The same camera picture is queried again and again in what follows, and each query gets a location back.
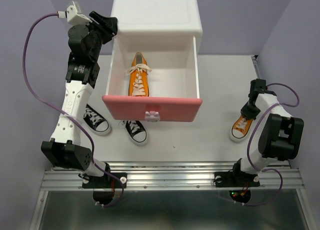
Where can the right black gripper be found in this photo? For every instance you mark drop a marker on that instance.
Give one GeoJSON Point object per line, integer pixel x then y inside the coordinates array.
{"type": "Point", "coordinates": [245, 113]}

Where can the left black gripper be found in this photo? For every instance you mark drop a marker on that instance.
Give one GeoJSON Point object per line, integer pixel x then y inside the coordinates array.
{"type": "Point", "coordinates": [109, 28]}

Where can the orange canvas sneaker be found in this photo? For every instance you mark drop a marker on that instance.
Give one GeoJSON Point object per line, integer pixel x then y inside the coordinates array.
{"type": "Point", "coordinates": [138, 77]}
{"type": "Point", "coordinates": [240, 129]}

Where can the dark pink drawer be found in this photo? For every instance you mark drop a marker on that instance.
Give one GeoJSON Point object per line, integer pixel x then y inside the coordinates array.
{"type": "Point", "coordinates": [173, 82]}

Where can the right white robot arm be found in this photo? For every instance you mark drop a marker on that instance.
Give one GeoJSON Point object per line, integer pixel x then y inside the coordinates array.
{"type": "Point", "coordinates": [280, 137]}

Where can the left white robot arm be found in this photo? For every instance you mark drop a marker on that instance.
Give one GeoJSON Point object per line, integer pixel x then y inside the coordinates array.
{"type": "Point", "coordinates": [64, 148]}

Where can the white shoe cabinet body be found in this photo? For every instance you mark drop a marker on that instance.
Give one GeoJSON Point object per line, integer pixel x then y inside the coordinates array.
{"type": "Point", "coordinates": [171, 30]}

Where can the left black canvas sneaker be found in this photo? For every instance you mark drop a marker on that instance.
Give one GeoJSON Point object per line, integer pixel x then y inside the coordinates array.
{"type": "Point", "coordinates": [96, 122]}

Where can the black canvas sneaker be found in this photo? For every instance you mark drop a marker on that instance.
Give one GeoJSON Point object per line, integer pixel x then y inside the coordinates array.
{"type": "Point", "coordinates": [137, 133]}
{"type": "Point", "coordinates": [96, 122]}

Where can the right black canvas sneaker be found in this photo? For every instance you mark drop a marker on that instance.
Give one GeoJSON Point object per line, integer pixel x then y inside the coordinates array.
{"type": "Point", "coordinates": [137, 133]}

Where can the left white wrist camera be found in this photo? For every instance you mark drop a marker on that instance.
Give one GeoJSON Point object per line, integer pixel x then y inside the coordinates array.
{"type": "Point", "coordinates": [73, 15]}

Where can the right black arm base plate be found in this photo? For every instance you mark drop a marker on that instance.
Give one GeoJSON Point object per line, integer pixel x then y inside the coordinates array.
{"type": "Point", "coordinates": [229, 179]}

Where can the aluminium mounting rail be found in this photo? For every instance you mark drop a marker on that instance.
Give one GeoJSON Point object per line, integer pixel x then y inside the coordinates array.
{"type": "Point", "coordinates": [170, 176]}

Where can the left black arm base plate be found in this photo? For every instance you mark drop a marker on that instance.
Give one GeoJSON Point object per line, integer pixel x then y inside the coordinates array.
{"type": "Point", "coordinates": [104, 182]}

